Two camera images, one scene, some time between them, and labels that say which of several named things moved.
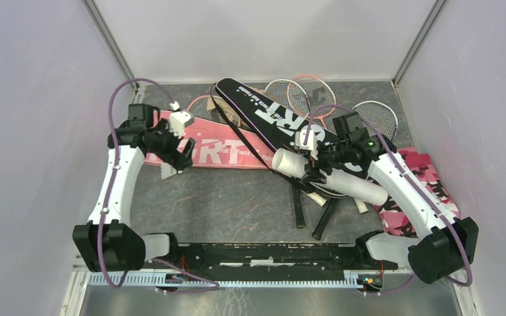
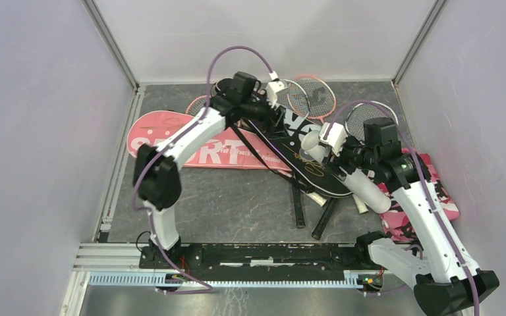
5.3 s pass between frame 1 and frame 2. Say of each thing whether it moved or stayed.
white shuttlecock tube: moved
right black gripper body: moved
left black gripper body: moved
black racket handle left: stayed
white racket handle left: stayed
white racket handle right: stayed
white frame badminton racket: stayed
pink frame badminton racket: stayed
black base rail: stayed
